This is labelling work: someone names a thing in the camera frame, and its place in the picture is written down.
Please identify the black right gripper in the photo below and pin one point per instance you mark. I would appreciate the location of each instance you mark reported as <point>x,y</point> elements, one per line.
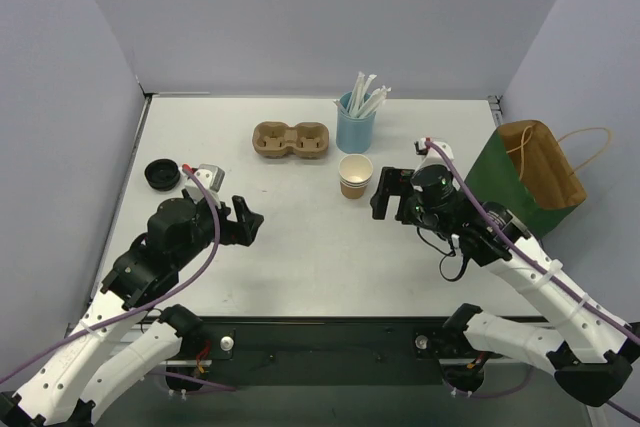
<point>398,195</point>

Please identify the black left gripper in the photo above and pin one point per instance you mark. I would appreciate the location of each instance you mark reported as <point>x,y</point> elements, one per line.
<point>232,226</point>

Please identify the brown paper cup stack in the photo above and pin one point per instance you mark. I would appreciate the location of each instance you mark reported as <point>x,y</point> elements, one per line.
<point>355,172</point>

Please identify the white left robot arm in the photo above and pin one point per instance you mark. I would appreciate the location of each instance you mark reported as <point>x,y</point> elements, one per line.
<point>83,377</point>

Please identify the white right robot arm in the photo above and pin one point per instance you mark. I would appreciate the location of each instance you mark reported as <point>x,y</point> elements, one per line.
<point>588,352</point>

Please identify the blue straw holder cup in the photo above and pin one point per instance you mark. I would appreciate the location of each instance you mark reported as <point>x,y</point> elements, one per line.
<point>353,135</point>

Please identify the white wrapped straw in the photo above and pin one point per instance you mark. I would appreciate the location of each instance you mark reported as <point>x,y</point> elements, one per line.
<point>363,94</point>
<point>376,99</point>
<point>355,93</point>

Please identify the black lid stack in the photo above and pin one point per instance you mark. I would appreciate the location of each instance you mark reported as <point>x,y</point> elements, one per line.
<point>162,174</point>

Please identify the brown cardboard cup carrier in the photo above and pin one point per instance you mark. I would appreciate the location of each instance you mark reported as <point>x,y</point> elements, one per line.
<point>306,140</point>

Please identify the green paper bag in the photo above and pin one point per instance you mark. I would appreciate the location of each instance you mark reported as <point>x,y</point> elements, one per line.
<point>523,167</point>

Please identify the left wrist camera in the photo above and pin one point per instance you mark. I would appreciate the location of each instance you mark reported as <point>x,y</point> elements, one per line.
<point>210,177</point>

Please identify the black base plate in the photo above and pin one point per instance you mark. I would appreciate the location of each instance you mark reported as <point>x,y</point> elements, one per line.
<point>242,352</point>

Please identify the aluminium table rail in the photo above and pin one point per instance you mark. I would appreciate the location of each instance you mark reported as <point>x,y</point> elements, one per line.
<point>141,151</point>

